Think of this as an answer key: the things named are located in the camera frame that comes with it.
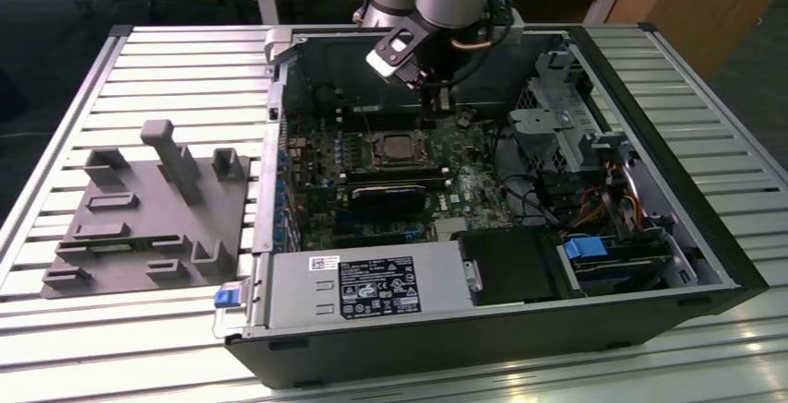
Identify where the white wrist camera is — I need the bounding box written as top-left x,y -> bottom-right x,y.
364,27 -> 433,89

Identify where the silver CPU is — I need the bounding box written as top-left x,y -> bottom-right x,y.
374,135 -> 421,160

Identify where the black plastic shroud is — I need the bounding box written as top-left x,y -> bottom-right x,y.
451,227 -> 571,307

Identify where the yellow wire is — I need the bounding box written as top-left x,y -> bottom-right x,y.
569,190 -> 617,230

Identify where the CPU socket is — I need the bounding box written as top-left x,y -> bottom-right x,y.
359,126 -> 437,172

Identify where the silver power supply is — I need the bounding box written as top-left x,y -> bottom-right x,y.
243,241 -> 479,330

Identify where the grey parts rack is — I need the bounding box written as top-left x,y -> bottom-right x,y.
37,119 -> 254,301

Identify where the hard disk in blue carrier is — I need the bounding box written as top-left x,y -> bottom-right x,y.
558,234 -> 676,294

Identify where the green motherboard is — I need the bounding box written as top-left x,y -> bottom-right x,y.
286,105 -> 525,255

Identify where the orange wire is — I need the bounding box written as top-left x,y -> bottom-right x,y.
614,193 -> 648,230

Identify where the wooden cabinet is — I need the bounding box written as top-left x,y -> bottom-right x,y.
606,0 -> 788,81

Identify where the black wire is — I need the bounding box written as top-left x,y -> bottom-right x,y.
498,170 -> 559,231

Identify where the black PC case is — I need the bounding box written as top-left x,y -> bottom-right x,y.
222,22 -> 770,390

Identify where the metal disk bay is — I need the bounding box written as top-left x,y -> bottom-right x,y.
507,50 -> 633,178

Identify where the small silver heatsink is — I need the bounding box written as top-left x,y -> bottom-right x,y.
433,218 -> 473,238

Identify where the blue case latch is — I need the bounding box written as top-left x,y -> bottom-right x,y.
212,282 -> 243,310

